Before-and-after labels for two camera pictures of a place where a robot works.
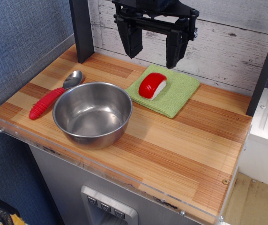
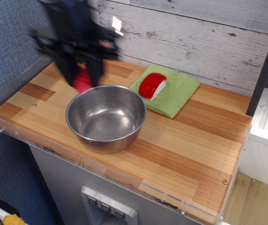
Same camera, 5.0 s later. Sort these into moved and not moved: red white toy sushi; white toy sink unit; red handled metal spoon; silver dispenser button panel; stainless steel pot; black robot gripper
Moved: stainless steel pot; red handled metal spoon; black robot gripper
Not moved: white toy sink unit; red white toy sushi; silver dispenser button panel
